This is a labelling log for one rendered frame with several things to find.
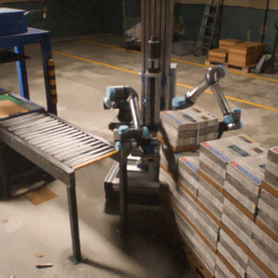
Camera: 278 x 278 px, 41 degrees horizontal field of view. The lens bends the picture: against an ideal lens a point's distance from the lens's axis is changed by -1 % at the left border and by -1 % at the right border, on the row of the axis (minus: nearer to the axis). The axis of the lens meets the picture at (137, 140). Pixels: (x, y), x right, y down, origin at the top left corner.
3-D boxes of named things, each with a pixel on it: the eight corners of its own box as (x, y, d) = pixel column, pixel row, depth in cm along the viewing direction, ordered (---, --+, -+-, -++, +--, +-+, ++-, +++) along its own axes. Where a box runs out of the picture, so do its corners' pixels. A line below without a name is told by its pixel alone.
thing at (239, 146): (244, 134, 252) (244, 133, 251) (274, 151, 228) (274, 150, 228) (198, 144, 238) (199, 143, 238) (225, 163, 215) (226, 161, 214)
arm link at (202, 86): (174, 102, 341) (213, 64, 304) (183, 98, 352) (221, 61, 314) (182, 112, 339) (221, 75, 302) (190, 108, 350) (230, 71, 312)
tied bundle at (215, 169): (242, 163, 263) (246, 134, 253) (271, 183, 238) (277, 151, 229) (197, 174, 249) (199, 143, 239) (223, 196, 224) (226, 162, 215)
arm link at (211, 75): (208, 67, 295) (234, 122, 296) (215, 64, 303) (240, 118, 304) (197, 73, 303) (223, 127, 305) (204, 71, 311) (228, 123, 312)
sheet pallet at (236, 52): (265, 67, 884) (269, 44, 860) (247, 73, 832) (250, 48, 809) (223, 59, 963) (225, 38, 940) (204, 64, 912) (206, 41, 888)
